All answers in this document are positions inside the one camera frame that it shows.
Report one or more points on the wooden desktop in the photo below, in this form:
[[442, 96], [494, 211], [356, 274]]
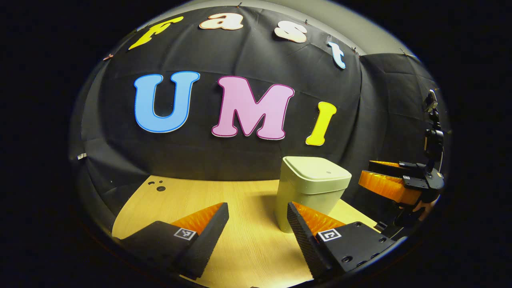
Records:
[[232, 200]]

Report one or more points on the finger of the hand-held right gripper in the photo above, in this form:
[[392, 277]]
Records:
[[384, 184], [412, 166]]

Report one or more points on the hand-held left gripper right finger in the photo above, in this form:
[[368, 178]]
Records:
[[304, 244]]

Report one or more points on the pale green desktop garbage bin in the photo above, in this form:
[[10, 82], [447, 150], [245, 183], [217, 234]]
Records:
[[312, 188]]

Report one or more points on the copper cloth clip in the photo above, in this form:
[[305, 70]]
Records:
[[108, 57]]

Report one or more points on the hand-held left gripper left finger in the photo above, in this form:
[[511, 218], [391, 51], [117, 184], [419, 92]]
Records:
[[208, 244]]

